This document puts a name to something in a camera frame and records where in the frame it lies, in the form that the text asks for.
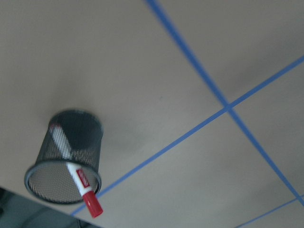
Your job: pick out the red capped white marker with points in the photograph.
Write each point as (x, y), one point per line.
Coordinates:
(76, 171)

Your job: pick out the near black mesh pen cup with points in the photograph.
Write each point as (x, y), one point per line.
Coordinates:
(72, 137)

